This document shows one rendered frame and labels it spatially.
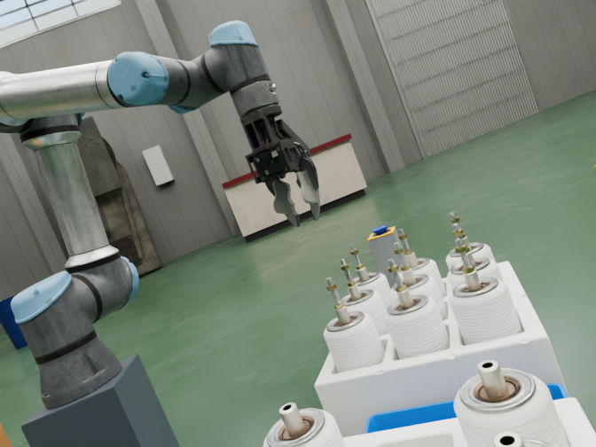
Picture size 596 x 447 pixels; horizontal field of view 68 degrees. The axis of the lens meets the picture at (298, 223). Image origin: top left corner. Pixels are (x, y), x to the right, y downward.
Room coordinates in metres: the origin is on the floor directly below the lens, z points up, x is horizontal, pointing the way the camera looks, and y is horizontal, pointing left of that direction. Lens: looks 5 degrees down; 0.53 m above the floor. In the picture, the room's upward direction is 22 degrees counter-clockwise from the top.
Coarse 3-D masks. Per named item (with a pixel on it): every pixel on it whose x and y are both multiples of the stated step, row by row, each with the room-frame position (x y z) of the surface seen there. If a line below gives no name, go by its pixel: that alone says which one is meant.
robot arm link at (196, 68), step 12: (180, 60) 0.77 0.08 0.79; (192, 60) 0.81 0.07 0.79; (204, 60) 0.79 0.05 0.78; (192, 72) 0.77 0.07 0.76; (204, 72) 0.79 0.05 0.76; (192, 84) 0.77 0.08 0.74; (204, 84) 0.79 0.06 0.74; (216, 84) 0.81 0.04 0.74; (192, 96) 0.78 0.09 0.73; (204, 96) 0.81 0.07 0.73; (216, 96) 0.82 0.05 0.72; (180, 108) 0.83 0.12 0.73; (192, 108) 0.84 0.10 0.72
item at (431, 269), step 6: (432, 264) 0.96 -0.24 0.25; (420, 270) 0.95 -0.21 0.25; (426, 270) 0.95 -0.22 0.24; (432, 270) 0.95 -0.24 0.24; (402, 276) 0.97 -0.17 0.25; (432, 276) 0.95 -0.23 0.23; (438, 276) 0.96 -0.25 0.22; (438, 282) 0.95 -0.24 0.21; (444, 288) 0.97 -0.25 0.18; (444, 294) 0.96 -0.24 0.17
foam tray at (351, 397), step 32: (448, 288) 0.97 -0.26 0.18; (512, 288) 0.84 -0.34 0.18; (448, 320) 0.81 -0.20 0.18; (448, 352) 0.69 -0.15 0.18; (480, 352) 0.66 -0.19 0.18; (512, 352) 0.65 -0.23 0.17; (544, 352) 0.63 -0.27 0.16; (320, 384) 0.76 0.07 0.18; (352, 384) 0.74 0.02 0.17; (384, 384) 0.72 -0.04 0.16; (416, 384) 0.70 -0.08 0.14; (448, 384) 0.69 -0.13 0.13; (352, 416) 0.75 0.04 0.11
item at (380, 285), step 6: (384, 276) 1.02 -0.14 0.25; (372, 282) 0.99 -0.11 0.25; (378, 282) 0.99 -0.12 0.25; (384, 282) 1.00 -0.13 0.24; (360, 288) 0.99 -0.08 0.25; (366, 288) 0.99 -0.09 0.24; (372, 288) 0.99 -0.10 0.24; (378, 288) 0.99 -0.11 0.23; (384, 288) 1.00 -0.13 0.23; (384, 294) 0.99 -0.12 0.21; (384, 300) 0.99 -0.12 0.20; (390, 300) 1.00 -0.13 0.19
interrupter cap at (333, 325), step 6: (354, 312) 0.83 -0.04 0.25; (360, 312) 0.82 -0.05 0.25; (336, 318) 0.84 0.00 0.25; (354, 318) 0.81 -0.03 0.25; (360, 318) 0.79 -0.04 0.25; (330, 324) 0.82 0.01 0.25; (336, 324) 0.82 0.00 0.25; (348, 324) 0.79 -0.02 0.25; (354, 324) 0.77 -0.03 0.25; (330, 330) 0.79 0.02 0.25; (336, 330) 0.78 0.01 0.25; (342, 330) 0.77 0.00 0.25
